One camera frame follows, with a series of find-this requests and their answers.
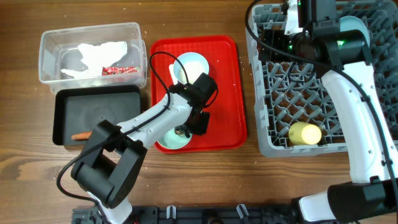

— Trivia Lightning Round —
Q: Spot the white rice pile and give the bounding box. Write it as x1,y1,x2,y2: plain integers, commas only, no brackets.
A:
177,61,206,84

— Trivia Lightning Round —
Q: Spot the light blue rice bowl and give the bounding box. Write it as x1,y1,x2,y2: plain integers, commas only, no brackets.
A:
169,52,210,85

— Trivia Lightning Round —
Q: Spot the light blue plate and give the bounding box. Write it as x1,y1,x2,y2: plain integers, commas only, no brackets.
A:
340,16,370,46

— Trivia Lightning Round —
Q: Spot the brown food scrap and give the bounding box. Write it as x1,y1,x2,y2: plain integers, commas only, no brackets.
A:
175,128,185,136

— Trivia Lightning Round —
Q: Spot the green bowl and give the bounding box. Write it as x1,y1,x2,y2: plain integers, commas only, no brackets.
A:
157,128,192,150

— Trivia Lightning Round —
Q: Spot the yellow plastic cup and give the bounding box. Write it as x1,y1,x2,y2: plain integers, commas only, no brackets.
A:
289,122,322,145

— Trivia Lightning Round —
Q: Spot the red snack wrapper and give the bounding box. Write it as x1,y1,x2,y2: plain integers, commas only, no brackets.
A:
102,67,140,76

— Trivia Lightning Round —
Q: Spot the white napkin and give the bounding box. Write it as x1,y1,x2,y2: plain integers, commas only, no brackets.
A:
61,41,127,79

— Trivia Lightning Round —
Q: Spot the orange carrot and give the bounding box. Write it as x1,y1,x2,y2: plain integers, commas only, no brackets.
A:
71,131,92,141

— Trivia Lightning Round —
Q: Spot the white plastic spoon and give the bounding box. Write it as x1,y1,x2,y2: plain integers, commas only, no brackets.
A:
169,64,178,85

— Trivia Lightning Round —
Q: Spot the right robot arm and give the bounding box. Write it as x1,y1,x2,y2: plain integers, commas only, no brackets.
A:
267,1,397,223

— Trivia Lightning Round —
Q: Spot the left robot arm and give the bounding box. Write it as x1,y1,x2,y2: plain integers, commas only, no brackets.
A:
71,73,218,223

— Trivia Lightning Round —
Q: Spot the grey dishwasher rack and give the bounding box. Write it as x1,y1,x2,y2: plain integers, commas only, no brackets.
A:
246,1,397,157

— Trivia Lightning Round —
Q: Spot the black waste tray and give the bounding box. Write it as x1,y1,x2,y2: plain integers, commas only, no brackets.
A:
52,85,141,146

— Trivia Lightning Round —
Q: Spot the red plastic tray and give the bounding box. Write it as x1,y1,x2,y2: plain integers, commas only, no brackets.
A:
150,35,248,154

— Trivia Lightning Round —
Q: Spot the clear plastic bin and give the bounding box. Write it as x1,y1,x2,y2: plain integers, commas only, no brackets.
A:
39,22,147,93

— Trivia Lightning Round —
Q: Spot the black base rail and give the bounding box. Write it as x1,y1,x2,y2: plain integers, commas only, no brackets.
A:
71,204,296,224

